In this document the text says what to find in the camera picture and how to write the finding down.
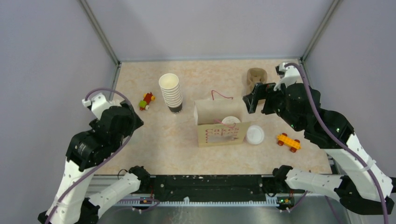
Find grey slotted cable duct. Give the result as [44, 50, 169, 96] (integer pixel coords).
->
[115, 197, 279, 207]

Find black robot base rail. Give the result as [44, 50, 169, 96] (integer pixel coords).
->
[127, 166, 303, 203]

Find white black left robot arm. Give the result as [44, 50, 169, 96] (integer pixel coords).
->
[38, 100, 150, 224]

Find yellow toy car red wheels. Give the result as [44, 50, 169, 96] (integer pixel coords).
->
[276, 133, 301, 153]

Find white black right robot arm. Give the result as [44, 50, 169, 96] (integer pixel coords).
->
[242, 83, 396, 215]

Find stack of translucent lids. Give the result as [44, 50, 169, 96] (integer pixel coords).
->
[246, 125, 265, 145]

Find brown pulp cup carrier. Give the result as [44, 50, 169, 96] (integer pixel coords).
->
[247, 68, 268, 94]

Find stack of white paper cups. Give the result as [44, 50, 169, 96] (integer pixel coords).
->
[158, 73, 183, 114]

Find white plastic cup lid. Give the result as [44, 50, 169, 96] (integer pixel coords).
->
[221, 116, 240, 125]

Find red green toy block figure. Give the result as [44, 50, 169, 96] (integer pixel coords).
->
[139, 92, 156, 111]

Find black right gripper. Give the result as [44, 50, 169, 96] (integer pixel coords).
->
[243, 78, 303, 132]

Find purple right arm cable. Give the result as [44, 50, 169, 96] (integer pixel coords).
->
[284, 62, 389, 224]

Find cream Cakes paper bag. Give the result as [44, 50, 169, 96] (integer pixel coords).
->
[193, 90, 251, 147]

